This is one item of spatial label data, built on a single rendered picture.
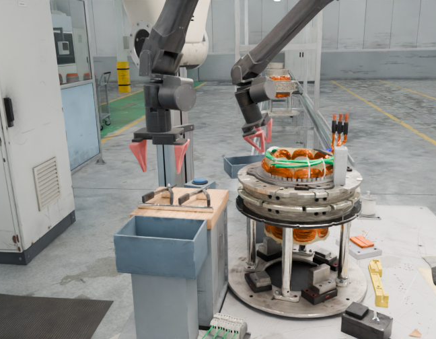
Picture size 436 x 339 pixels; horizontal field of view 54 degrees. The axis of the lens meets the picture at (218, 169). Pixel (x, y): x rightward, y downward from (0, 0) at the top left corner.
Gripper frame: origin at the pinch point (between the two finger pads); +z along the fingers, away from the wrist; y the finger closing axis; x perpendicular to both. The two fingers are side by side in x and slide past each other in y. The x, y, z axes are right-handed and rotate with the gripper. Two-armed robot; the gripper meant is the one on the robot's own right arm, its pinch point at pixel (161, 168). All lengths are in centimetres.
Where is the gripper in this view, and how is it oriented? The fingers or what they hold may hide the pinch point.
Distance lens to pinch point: 100.5
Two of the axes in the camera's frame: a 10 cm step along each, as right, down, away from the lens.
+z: 0.2, 9.6, 2.9
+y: 9.8, 0.3, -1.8
